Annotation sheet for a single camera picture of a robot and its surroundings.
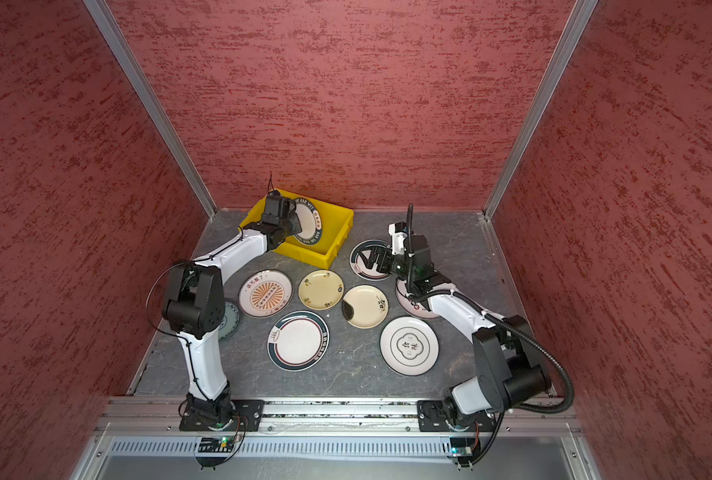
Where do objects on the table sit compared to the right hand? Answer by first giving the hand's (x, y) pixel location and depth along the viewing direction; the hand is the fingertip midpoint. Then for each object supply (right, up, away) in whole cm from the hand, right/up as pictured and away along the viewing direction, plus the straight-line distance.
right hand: (367, 257), depth 85 cm
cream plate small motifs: (-16, -12, +12) cm, 23 cm away
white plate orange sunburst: (-34, -13, +11) cm, 38 cm away
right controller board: (+23, -45, -14) cm, 53 cm away
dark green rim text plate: (-21, +12, +24) cm, 34 cm away
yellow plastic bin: (-11, +12, +24) cm, 29 cm away
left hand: (-25, +10, +14) cm, 30 cm away
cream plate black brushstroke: (0, -17, +9) cm, 19 cm away
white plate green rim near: (-21, -25, +3) cm, 33 cm away
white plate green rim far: (+1, 0, -9) cm, 9 cm away
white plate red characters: (+15, -17, +9) cm, 24 cm away
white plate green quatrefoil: (+13, -26, 0) cm, 29 cm away
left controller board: (-37, -45, -14) cm, 61 cm away
